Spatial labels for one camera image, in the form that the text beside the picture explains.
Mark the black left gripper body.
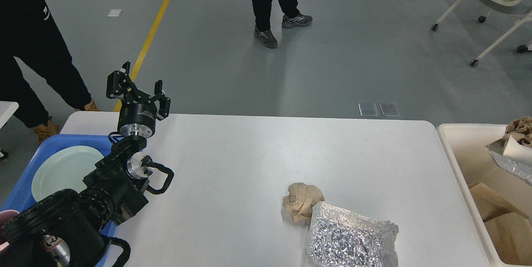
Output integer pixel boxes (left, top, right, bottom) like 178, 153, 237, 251
117, 100, 157, 138

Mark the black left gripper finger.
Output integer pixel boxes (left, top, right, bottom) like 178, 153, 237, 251
105, 61, 144, 103
148, 80, 171, 121

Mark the light green plate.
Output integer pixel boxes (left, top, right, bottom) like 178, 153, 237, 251
32, 146, 104, 201

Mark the brown paper ball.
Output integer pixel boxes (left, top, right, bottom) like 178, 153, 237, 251
282, 183, 325, 223

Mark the silver foil bubble bag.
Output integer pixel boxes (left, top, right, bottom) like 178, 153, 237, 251
305, 201, 399, 267

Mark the brown paper bag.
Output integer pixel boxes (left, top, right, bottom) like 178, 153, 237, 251
484, 213, 532, 266

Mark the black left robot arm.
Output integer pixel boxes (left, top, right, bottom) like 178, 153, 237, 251
1, 62, 174, 267

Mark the blue plastic tray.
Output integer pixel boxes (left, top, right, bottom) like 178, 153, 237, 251
0, 133, 119, 267

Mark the person in black clothes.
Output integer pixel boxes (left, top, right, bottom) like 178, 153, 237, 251
251, 0, 313, 49

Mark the pink mug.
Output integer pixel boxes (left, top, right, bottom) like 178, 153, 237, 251
0, 210, 19, 249

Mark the white plastic bin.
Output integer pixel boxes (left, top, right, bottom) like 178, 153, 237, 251
437, 124, 532, 267

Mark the lying white paper cup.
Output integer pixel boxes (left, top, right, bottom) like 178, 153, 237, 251
503, 136, 532, 166

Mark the crumpled paper ball right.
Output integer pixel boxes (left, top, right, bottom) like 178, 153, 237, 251
503, 116, 532, 148

